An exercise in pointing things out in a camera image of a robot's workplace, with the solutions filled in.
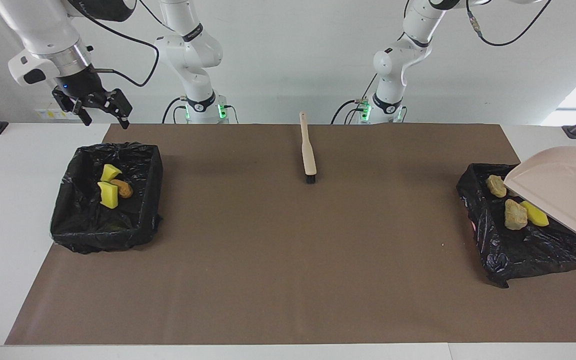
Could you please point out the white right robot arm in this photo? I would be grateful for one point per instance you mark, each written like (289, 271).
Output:
(43, 30)

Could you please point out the beige plastic dustpan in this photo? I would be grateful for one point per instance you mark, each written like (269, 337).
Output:
(563, 190)

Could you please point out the green and yellow sponge piece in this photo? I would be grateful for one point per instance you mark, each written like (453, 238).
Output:
(108, 196)

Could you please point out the white wall socket box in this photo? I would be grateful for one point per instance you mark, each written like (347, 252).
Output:
(50, 112)

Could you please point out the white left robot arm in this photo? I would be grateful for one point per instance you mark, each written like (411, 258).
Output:
(393, 65)

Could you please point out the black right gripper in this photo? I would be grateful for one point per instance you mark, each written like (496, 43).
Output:
(80, 86)

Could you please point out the pale rock chunk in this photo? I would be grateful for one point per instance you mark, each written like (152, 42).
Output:
(496, 186)
(515, 215)

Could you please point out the box covered by black bag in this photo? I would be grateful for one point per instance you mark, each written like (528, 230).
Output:
(518, 255)

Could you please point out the beige hand brush black bristles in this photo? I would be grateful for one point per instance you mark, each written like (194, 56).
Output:
(308, 150)

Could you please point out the brown peanut toy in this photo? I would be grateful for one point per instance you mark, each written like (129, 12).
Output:
(124, 190)

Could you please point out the open bin with black bag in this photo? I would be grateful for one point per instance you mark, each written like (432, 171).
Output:
(83, 225)

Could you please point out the brown table mat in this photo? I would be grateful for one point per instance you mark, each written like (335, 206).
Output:
(288, 300)

